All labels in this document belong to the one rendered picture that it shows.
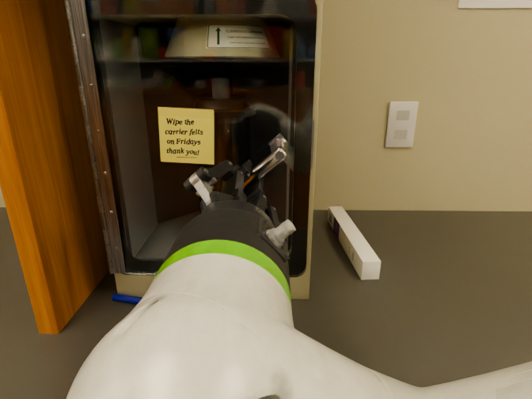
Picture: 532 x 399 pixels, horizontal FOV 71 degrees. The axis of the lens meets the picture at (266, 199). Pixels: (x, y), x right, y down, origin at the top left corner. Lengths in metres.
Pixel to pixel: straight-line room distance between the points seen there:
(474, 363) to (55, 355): 0.56
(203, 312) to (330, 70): 0.85
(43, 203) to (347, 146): 0.70
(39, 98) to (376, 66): 0.72
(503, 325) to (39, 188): 0.69
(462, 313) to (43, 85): 0.70
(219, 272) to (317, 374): 0.07
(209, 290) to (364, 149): 0.86
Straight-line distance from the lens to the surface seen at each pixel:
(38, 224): 0.58
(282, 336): 0.17
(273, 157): 0.47
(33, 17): 0.61
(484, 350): 0.63
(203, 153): 0.53
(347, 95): 0.97
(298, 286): 0.63
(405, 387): 0.22
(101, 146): 0.57
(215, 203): 0.32
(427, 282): 0.74
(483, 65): 1.08
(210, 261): 0.21
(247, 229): 0.25
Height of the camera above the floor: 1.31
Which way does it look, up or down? 21 degrees down
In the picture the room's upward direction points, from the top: straight up
